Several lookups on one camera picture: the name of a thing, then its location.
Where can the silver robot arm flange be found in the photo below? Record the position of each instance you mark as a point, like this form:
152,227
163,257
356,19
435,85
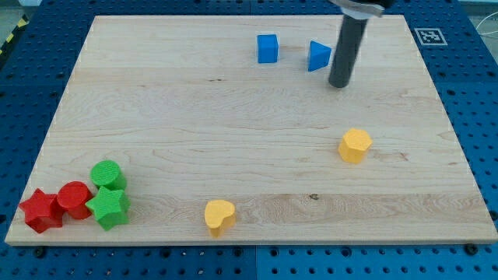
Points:
363,9

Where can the yellow hexagon block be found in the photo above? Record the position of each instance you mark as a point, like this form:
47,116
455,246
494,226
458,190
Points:
354,145

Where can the wooden board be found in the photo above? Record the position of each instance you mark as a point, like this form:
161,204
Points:
183,106

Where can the yellow heart block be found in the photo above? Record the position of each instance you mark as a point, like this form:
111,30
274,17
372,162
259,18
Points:
219,216

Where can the blue cube block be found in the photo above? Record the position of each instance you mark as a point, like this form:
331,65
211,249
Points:
268,48

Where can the blue triangle block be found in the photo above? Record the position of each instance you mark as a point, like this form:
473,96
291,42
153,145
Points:
318,56

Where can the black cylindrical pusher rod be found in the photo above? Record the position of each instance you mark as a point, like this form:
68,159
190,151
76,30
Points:
347,48

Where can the green cylinder block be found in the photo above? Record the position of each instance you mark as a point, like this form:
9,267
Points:
108,174

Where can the green star block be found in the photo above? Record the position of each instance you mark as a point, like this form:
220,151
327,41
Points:
109,208

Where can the red cylinder block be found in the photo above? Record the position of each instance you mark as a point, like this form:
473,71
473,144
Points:
72,197

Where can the white fiducial marker tag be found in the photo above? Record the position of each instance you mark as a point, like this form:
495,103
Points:
430,37

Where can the red star block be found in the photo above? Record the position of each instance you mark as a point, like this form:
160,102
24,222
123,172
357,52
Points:
42,211

